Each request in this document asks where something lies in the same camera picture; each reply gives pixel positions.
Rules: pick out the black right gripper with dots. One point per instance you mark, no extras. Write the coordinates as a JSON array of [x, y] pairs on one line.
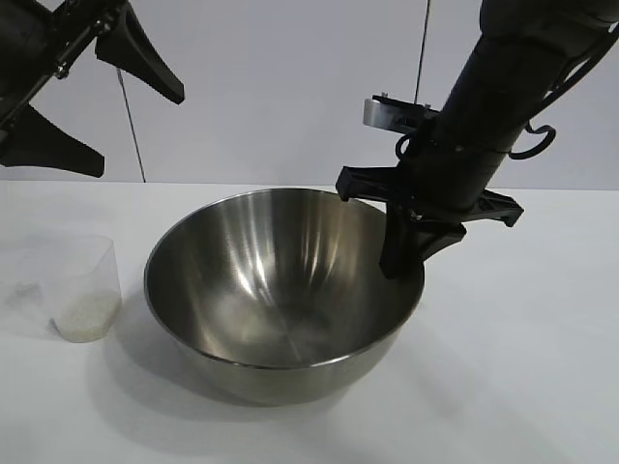
[[450, 179]]

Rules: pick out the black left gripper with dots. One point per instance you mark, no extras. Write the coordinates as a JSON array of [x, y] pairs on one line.
[[29, 43]]

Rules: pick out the stainless steel mixing bowl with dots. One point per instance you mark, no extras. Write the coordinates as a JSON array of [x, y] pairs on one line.
[[271, 290]]

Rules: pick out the translucent plastic measuring cup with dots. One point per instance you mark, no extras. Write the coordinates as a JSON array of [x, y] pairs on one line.
[[92, 270]]

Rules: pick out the white rice grains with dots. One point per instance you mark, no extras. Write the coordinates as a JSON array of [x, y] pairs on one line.
[[87, 316]]

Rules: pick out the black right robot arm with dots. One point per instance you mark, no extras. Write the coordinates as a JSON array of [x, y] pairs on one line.
[[508, 72]]

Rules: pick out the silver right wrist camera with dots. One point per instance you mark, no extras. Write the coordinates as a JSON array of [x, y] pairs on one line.
[[382, 113]]

